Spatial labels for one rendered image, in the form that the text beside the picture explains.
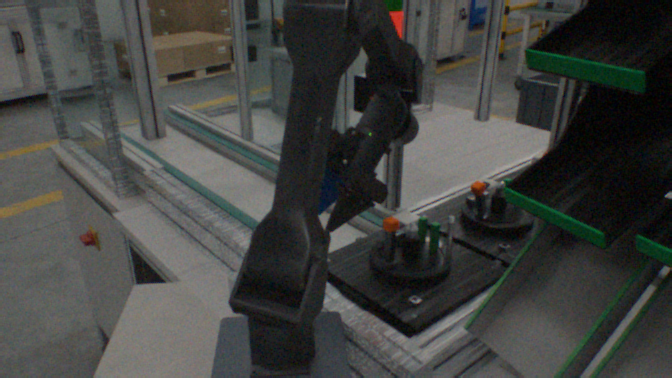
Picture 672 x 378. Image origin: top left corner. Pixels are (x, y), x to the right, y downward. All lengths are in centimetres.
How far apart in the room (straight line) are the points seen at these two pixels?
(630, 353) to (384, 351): 30
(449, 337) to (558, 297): 16
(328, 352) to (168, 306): 50
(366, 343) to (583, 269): 31
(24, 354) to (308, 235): 207
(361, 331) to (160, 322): 39
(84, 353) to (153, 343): 144
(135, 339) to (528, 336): 63
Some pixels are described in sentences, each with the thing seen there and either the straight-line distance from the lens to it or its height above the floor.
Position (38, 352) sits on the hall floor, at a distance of 250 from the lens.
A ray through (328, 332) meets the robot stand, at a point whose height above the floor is 106.
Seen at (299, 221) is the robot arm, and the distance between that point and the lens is 53.
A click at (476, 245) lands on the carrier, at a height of 97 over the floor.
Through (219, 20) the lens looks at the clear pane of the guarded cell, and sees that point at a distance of 211.
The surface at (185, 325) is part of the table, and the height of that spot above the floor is 86.
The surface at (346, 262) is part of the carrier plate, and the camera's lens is 93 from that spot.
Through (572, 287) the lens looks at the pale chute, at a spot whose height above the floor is 108.
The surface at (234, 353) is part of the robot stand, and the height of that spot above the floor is 106.
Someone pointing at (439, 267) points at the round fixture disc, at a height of 99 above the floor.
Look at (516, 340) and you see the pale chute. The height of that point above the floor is 101.
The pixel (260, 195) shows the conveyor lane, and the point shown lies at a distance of 130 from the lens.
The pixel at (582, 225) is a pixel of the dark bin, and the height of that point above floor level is 121.
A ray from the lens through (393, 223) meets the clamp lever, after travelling 84.
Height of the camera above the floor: 147
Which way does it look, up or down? 26 degrees down
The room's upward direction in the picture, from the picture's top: straight up
